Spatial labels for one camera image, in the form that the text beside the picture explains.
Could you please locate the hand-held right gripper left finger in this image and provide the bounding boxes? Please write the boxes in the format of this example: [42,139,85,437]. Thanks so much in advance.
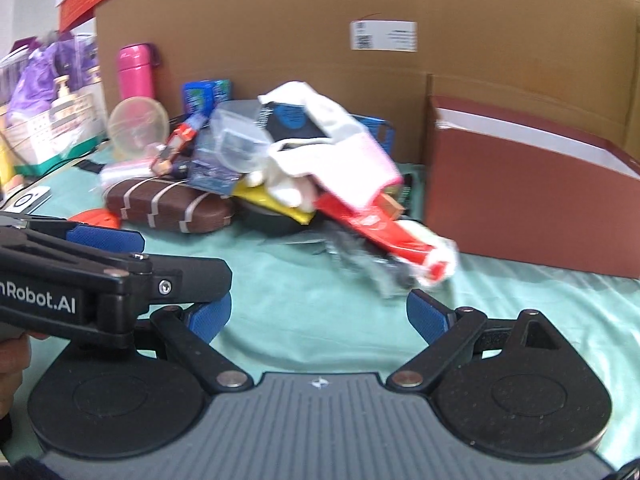
[149,292,255,393]

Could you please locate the clear plastic wrap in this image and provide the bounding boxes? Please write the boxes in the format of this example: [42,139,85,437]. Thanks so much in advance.
[320,225,451,301]

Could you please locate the white plastic bag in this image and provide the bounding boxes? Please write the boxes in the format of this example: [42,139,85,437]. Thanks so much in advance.
[99,160,161,188]

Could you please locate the white flat device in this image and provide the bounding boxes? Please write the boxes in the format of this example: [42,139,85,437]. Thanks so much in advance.
[0,186,53,211]

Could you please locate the red packet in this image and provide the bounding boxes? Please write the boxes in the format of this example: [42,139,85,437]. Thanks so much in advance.
[315,192,458,281]

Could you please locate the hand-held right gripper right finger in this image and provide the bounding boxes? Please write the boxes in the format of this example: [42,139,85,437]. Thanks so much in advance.
[386,289,566,393]

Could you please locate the cream pump bottle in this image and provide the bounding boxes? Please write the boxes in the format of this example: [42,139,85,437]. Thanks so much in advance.
[50,76,76,121]

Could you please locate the blue gum box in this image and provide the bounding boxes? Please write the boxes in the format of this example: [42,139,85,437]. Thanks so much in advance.
[181,79,233,115]

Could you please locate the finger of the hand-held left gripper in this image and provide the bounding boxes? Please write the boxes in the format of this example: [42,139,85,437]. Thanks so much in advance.
[0,211,145,262]
[97,254,234,349]

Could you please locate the clear round plastic container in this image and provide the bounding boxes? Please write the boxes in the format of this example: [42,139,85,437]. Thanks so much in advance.
[107,97,170,161]

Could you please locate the orange plastic object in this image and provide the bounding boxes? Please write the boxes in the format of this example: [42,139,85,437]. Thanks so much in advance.
[67,210,122,229]

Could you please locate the pink bottle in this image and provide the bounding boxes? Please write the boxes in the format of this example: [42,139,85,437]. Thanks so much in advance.
[117,44,161,101]

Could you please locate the large cardboard box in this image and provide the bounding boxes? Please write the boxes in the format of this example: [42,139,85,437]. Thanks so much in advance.
[95,0,640,166]

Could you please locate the green tablecloth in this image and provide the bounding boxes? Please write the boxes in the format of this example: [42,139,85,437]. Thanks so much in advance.
[0,147,640,466]

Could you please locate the black blue-print packet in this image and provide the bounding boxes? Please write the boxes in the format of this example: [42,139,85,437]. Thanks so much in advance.
[257,101,328,142]

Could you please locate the white shipping label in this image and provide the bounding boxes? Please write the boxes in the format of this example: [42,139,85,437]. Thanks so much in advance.
[350,20,418,52]

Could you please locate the purple plastic bag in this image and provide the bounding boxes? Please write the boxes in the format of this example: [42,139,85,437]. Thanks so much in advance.
[10,35,98,116]

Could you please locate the person's left hand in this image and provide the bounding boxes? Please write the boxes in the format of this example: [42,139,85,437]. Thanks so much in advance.
[0,334,32,420]

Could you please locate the white perforated basket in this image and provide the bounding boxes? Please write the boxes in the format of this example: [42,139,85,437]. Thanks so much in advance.
[2,90,108,166]

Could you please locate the black cable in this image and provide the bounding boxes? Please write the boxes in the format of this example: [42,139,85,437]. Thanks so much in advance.
[15,150,101,181]

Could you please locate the blue card box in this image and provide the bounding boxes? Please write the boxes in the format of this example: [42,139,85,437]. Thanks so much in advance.
[189,147,241,193]

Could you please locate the red-brown cardboard box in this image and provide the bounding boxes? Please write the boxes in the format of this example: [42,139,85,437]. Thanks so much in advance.
[425,95,640,279]

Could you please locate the white glove pink cuff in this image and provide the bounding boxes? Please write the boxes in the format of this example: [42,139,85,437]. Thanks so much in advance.
[257,81,403,211]

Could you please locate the yellow object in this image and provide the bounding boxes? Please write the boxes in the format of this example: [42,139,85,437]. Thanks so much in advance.
[0,140,16,191]

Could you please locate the black round case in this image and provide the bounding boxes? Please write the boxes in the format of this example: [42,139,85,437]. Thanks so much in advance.
[240,200,301,233]

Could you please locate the clear plastic box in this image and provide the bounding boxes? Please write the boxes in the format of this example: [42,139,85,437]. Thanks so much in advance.
[209,107,271,173]

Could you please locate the brown striped glasses case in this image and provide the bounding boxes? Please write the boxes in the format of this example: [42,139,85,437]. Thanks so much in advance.
[103,177,236,234]

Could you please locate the small golden brown box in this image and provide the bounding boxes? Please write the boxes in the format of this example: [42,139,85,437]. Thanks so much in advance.
[377,192,406,221]

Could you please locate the yellow packet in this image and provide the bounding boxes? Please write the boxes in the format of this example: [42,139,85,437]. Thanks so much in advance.
[235,182,316,223]

